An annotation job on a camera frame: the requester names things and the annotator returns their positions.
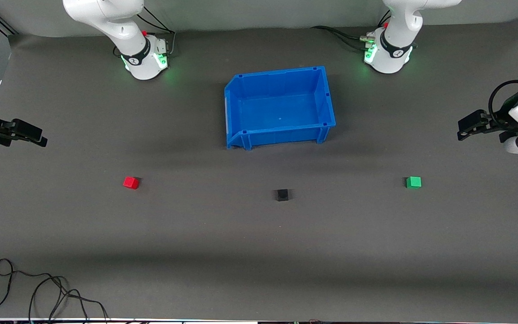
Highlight blue plastic storage bin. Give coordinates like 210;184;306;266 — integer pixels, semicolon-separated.
224;66;336;151

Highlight dark grey table mat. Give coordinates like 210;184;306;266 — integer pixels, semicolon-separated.
0;18;518;321

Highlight left arm black wrist cable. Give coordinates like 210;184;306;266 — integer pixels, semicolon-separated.
488;80;518;129

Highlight black frame rail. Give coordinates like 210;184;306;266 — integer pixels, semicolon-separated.
0;9;18;36

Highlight thin black loose cable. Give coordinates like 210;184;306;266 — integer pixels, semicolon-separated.
0;258;109;323

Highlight right arm base black cables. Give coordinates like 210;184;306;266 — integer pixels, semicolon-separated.
113;7;177;57

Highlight arm base black cables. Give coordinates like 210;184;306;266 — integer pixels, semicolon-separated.
311;11;392;51
113;7;177;57

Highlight left arm base black cables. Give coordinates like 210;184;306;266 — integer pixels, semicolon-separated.
311;11;392;51

